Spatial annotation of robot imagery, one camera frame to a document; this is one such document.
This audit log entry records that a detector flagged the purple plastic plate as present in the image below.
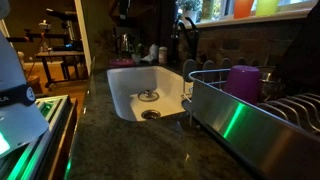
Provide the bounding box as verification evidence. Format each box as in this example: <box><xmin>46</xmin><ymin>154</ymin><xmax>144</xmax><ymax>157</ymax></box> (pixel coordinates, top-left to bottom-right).
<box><xmin>109</xmin><ymin>58</ymin><xmax>136</xmax><ymax>68</ymax></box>

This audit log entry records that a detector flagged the white striped dish towel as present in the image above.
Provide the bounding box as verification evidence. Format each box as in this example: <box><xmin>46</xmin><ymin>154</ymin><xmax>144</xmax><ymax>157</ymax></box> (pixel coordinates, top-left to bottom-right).
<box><xmin>140</xmin><ymin>43</ymin><xmax>160</xmax><ymax>63</ymax></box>

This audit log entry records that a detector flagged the stainless steel dish rack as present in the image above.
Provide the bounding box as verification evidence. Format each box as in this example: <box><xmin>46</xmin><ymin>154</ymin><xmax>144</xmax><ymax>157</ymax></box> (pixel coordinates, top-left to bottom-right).
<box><xmin>181</xmin><ymin>58</ymin><xmax>320</xmax><ymax>180</ymax></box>

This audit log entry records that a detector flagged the metal sink stopper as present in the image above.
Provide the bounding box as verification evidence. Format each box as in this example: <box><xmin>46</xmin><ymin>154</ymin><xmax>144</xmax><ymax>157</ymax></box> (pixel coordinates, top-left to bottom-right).
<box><xmin>137</xmin><ymin>88</ymin><xmax>160</xmax><ymax>103</ymax></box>

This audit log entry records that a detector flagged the metal sink drain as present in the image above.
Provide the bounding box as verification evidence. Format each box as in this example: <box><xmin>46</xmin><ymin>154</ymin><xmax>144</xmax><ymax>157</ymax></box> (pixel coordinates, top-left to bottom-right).
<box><xmin>140</xmin><ymin>109</ymin><xmax>162</xmax><ymax>121</ymax></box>

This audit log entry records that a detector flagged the white ceramic sink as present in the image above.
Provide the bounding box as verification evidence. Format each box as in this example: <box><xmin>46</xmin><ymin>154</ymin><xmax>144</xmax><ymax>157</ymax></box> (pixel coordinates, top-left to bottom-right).
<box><xmin>106</xmin><ymin>65</ymin><xmax>194</xmax><ymax>122</ymax></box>

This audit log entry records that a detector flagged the green plant in white pot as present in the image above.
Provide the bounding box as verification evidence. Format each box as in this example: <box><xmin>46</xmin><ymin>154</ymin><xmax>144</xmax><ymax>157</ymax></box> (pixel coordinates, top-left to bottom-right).
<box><xmin>130</xmin><ymin>42</ymin><xmax>144</xmax><ymax>64</ymax></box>

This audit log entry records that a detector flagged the metal kettle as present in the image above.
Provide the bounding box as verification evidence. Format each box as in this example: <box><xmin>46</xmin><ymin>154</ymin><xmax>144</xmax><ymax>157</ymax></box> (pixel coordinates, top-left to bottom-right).
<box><xmin>114</xmin><ymin>32</ymin><xmax>134</xmax><ymax>54</ymax></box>

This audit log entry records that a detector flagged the black kitchen faucet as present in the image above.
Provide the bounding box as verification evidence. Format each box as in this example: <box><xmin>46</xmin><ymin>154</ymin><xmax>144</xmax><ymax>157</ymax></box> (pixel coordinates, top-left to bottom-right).
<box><xmin>171</xmin><ymin>16</ymin><xmax>201</xmax><ymax>66</ymax></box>

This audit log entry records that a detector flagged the windowsill plant in white pot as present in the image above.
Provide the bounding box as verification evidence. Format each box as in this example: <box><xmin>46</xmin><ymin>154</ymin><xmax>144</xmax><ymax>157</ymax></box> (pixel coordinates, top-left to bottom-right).
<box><xmin>176</xmin><ymin>0</ymin><xmax>203</xmax><ymax>24</ymax></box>

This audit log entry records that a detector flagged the purple plastic cup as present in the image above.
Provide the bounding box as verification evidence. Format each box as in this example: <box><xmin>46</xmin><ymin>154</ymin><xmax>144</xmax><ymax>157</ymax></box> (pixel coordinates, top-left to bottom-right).
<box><xmin>223</xmin><ymin>65</ymin><xmax>262</xmax><ymax>106</ymax></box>

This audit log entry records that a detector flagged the tall green soap bottle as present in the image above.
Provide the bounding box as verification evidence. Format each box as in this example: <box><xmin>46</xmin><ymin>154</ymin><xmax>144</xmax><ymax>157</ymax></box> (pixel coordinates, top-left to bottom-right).
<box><xmin>200</xmin><ymin>0</ymin><xmax>214</xmax><ymax>20</ymax></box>

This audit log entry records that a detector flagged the dark wooden table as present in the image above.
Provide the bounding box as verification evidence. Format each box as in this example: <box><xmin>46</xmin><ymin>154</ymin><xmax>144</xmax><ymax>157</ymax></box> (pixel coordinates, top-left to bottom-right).
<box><xmin>34</xmin><ymin>50</ymin><xmax>86</xmax><ymax>88</ymax></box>

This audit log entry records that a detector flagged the orange plastic cup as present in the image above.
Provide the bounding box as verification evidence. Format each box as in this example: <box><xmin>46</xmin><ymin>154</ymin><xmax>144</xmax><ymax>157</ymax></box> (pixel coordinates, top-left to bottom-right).
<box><xmin>233</xmin><ymin>0</ymin><xmax>255</xmax><ymax>20</ymax></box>

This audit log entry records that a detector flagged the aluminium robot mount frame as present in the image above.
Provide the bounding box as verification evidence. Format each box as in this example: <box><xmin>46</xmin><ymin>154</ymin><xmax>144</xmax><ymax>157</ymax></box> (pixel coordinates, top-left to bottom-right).
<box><xmin>0</xmin><ymin>94</ymin><xmax>78</xmax><ymax>180</ymax></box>

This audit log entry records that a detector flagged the black camera rig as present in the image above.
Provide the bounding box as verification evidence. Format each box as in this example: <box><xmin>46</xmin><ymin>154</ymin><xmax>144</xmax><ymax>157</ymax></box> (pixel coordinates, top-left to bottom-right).
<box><xmin>6</xmin><ymin>8</ymin><xmax>83</xmax><ymax>51</ymax></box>

